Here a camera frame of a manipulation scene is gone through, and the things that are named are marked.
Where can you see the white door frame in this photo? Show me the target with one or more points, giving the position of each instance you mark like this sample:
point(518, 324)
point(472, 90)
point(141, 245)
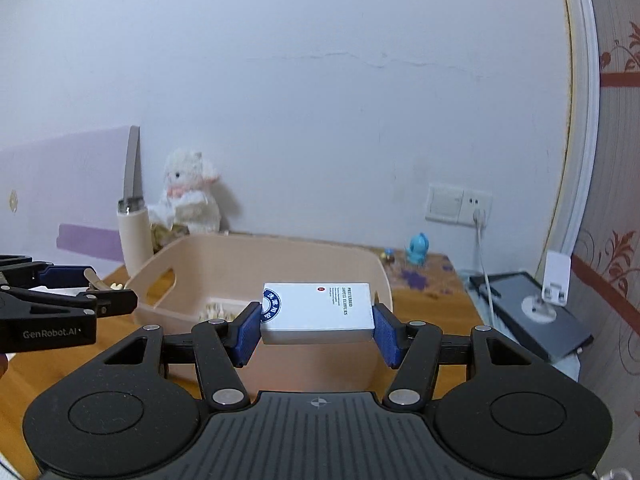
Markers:
point(582, 110)

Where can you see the blue toy figurine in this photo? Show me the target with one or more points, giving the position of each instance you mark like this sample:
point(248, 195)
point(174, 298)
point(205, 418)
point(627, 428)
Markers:
point(417, 250)

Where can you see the small beige pieces in basket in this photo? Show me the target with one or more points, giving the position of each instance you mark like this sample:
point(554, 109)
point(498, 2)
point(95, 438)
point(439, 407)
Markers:
point(217, 311)

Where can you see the dark grey tablet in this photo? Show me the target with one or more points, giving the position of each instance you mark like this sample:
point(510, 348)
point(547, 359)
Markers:
point(530, 327)

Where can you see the white wall switch socket panel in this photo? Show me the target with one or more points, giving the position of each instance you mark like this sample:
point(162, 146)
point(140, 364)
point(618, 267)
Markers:
point(457, 204)

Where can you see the beige thermos bottle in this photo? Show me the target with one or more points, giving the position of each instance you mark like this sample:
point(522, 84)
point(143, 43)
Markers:
point(134, 235)

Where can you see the pale purple headboard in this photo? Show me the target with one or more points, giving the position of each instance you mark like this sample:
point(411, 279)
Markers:
point(60, 185)

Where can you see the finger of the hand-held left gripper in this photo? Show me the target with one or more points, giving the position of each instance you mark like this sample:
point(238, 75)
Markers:
point(60, 276)
point(75, 303)

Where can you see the white cardboard box blue emblem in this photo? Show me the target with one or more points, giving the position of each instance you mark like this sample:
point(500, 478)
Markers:
point(320, 312)

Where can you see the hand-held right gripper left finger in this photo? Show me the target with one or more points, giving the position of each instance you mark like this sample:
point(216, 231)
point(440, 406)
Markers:
point(246, 334)

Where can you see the gold crinkled wrapper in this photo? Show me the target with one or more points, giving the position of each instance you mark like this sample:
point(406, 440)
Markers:
point(167, 235)

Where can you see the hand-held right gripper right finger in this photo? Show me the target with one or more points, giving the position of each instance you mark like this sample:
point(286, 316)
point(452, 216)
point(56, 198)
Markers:
point(386, 335)

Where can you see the white plush toy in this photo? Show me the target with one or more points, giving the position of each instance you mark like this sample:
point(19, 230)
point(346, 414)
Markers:
point(187, 195)

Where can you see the beige plastic storage basket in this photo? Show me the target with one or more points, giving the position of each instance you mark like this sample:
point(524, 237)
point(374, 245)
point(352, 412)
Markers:
point(295, 270)

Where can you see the white plastic stand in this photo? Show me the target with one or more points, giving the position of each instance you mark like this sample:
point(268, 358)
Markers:
point(556, 275)

